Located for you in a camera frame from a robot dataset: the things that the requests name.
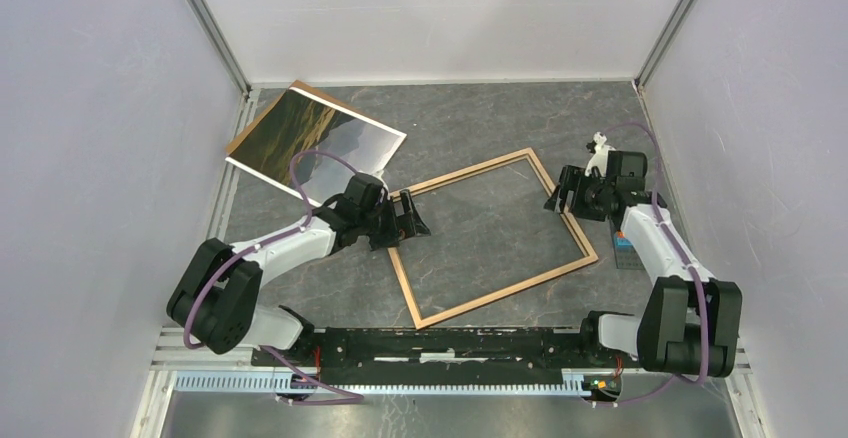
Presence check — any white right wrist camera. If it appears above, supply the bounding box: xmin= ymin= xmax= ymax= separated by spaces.
xmin=584 ymin=131 xmax=615 ymax=177

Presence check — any light wooden picture frame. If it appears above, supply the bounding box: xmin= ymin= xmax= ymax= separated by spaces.
xmin=377 ymin=147 xmax=600 ymax=328

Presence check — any landscape photo print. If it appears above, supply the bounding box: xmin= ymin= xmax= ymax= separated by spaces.
xmin=226 ymin=81 xmax=406 ymax=206

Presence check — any blue brick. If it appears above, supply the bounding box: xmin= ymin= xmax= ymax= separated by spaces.
xmin=613 ymin=232 xmax=633 ymax=249

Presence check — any brown backing board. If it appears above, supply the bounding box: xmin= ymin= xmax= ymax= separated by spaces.
xmin=225 ymin=80 xmax=356 ymax=156

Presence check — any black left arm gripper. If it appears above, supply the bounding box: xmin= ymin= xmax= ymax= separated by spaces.
xmin=358 ymin=190 xmax=429 ymax=252

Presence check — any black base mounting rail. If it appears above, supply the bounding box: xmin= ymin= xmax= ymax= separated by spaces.
xmin=251 ymin=327 xmax=630 ymax=386

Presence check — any dark grey brick baseplate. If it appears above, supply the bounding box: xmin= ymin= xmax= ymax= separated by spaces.
xmin=611 ymin=231 xmax=645 ymax=271

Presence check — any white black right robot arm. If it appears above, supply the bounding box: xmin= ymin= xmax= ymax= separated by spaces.
xmin=388 ymin=148 xmax=742 ymax=378

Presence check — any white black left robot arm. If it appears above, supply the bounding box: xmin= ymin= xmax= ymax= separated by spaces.
xmin=166 ymin=172 xmax=431 ymax=366

